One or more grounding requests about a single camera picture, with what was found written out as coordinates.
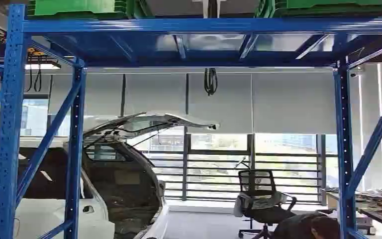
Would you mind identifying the cluttered work table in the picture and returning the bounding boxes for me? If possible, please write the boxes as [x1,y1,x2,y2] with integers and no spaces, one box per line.
[321,187,382,236]

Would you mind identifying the person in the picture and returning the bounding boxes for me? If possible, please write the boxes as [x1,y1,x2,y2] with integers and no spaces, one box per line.
[272,212,342,239]

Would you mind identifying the white cloth on chair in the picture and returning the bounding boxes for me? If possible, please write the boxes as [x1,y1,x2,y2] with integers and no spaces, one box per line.
[233,191,289,218]

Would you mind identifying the white car with open hatch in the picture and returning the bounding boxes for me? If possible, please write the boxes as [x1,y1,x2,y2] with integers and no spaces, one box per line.
[0,111,220,239]

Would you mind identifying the black mesh office chair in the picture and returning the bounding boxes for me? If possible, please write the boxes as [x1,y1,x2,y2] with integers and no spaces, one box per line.
[234,169,298,239]

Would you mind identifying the blue steel storage rack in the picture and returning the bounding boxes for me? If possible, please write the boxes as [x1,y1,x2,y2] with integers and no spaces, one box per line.
[0,3,382,239]

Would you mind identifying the grey roller blind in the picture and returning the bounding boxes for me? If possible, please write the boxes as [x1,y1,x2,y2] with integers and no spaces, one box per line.
[85,72,337,135]

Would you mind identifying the green plastic crate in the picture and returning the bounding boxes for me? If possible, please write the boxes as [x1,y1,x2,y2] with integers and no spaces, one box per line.
[27,0,154,19]
[255,0,382,18]

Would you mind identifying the dark window railing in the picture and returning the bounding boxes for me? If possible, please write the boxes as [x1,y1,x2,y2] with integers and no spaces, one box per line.
[141,132,339,204]

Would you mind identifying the black hanging cable loop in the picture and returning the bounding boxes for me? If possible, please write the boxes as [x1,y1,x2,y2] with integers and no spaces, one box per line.
[204,68,219,97]

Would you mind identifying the black hanging straps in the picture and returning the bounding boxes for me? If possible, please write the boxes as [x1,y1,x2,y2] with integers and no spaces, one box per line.
[25,54,44,93]

